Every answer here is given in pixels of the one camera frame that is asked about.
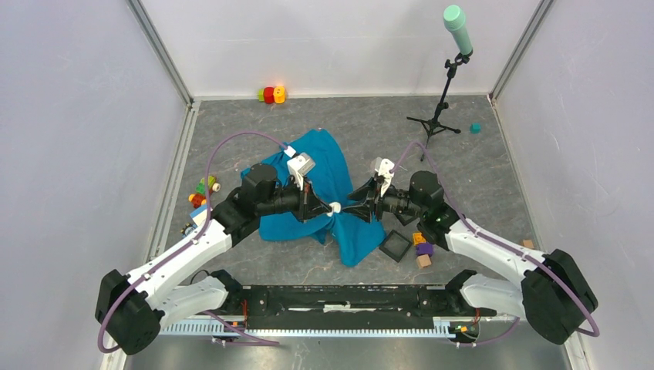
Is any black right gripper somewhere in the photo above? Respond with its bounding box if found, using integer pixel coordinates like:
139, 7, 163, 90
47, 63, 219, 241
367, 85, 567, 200
342, 177, 425, 224

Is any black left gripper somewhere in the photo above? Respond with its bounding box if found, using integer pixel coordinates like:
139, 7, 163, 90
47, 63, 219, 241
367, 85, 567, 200
258, 174, 332, 224

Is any small white brooch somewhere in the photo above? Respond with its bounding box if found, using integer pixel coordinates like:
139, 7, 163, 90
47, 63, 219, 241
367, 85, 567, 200
327, 202, 342, 217

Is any teal blue cloth garment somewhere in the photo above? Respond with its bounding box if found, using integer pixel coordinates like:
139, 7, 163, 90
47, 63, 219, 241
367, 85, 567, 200
258, 129, 386, 267

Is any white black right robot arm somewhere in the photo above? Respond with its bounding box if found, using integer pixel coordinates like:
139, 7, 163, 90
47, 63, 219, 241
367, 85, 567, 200
343, 170, 600, 345

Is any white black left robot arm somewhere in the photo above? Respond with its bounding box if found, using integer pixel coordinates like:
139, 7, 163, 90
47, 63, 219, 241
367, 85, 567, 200
95, 154, 332, 355

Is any orange toy block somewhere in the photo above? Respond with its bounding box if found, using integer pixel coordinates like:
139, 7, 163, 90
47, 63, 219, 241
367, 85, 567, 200
412, 232, 426, 246

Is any purple toy block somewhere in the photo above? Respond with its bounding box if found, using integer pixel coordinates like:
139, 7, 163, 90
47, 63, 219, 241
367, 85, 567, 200
415, 242, 434, 257

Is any tan wooden cube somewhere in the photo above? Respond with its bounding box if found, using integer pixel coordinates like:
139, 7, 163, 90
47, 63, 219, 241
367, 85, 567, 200
416, 254, 432, 269

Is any black tripod microphone stand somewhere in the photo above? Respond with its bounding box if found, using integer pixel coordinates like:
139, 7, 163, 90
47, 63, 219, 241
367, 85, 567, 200
406, 53, 472, 148

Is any colourful toy block train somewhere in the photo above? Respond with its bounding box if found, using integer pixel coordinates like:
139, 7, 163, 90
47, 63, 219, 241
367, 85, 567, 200
188, 175, 221, 209

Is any green red orange toy stack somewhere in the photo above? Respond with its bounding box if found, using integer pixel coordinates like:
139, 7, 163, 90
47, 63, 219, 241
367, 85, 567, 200
258, 86, 287, 104

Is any brown wooden cube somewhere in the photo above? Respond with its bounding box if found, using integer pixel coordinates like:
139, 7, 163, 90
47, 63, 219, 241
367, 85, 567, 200
521, 239, 535, 250

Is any mint green microphone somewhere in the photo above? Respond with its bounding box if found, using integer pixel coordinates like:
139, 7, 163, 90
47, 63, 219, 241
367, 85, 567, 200
443, 5, 474, 56

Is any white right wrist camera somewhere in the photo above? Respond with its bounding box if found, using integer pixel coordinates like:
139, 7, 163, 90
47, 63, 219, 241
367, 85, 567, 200
372, 157, 395, 197

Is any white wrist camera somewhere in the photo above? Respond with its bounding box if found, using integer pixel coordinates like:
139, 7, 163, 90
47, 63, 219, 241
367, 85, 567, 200
372, 157, 395, 197
283, 145, 315, 190

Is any black square frame upper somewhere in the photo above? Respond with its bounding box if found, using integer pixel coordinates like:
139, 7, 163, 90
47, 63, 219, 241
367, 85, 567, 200
395, 213, 417, 226

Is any black square frame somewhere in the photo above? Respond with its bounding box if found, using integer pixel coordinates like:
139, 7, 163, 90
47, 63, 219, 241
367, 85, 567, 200
395, 213, 417, 226
379, 230, 413, 263

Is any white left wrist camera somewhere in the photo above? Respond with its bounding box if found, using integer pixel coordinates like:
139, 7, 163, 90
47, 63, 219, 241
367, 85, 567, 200
283, 145, 315, 190

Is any black square frame lower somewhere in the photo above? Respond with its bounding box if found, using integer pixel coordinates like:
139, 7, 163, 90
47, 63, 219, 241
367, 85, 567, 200
379, 230, 413, 263

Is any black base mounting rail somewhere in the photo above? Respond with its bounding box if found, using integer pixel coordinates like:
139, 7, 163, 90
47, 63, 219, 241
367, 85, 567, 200
214, 284, 497, 330

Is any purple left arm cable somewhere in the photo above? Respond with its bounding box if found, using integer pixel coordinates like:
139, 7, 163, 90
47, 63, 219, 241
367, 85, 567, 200
96, 130, 290, 355

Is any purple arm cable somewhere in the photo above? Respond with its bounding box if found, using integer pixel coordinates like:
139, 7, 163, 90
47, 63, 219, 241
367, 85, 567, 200
390, 140, 601, 348
96, 130, 290, 355

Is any white slotted cable duct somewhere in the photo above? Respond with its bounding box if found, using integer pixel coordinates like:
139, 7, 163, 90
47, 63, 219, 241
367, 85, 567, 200
160, 316, 456, 339

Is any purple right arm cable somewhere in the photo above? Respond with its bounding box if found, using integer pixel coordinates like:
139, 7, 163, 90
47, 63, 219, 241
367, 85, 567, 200
390, 140, 601, 348

